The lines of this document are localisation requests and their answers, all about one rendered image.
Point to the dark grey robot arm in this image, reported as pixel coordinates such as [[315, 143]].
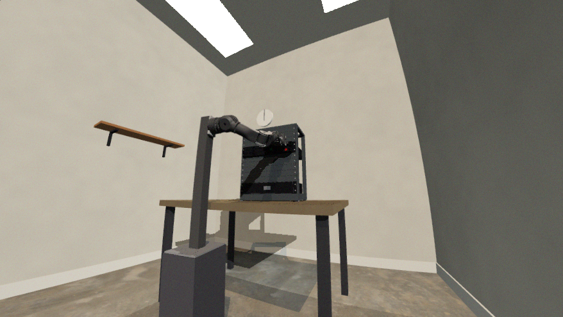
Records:
[[231, 124]]

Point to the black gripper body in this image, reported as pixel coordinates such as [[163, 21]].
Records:
[[280, 142]]

